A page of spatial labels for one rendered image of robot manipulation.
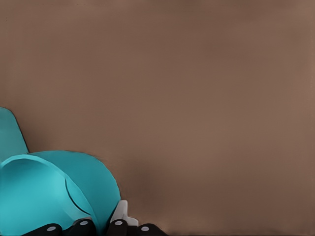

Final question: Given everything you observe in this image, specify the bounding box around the left gripper pale grey right finger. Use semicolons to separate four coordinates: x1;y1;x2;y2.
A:
107;200;168;236

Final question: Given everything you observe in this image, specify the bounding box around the left gripper left finger black root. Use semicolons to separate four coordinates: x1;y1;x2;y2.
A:
24;218;96;236

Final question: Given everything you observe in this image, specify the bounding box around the teal bowl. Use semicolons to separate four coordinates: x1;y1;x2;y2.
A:
0;106;31;164
0;150;122;236

